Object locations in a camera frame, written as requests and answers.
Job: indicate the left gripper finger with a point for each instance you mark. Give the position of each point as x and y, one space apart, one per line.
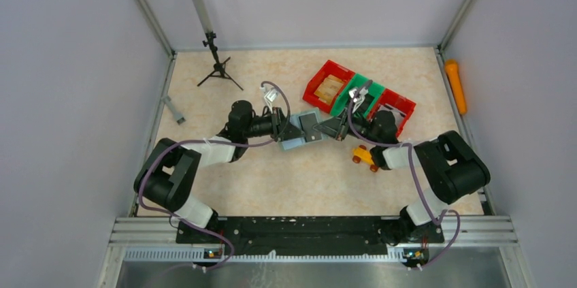
284 123
291 133

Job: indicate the red bin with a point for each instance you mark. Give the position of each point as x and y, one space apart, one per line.
329 68
398 101

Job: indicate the green card holder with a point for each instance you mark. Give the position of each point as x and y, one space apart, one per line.
297 143

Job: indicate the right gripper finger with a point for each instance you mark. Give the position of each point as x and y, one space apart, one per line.
340 121
335 134

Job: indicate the black credit card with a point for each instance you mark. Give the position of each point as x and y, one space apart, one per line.
308 124

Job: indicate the clear plastic bags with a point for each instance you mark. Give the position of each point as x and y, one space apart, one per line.
395 112

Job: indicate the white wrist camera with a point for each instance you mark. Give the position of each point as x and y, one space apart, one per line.
357 97
269 96

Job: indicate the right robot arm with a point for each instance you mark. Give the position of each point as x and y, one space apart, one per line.
444 169

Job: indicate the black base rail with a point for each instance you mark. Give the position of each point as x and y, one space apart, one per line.
312 236

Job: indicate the far red bin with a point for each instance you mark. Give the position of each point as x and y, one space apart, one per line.
329 68

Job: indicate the black tripod with grey tube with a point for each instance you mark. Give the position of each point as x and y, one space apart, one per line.
219 67

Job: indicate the wooden blocks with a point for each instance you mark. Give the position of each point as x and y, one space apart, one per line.
329 88

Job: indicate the near red bin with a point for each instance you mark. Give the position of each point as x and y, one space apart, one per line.
398 101

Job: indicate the small grey tool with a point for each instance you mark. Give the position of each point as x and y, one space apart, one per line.
177 115

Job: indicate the yellow toy car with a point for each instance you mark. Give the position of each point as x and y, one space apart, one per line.
361 154

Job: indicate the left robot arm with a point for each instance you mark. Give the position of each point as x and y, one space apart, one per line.
167 176

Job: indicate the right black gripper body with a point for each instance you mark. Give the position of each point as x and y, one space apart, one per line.
343 125

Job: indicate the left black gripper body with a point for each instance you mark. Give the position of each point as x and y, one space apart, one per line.
277 124

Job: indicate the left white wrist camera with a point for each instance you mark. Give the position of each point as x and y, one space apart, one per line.
269 96

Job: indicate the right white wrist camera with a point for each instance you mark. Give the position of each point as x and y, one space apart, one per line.
357 97

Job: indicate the orange flashlight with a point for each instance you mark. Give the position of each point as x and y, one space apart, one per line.
451 68

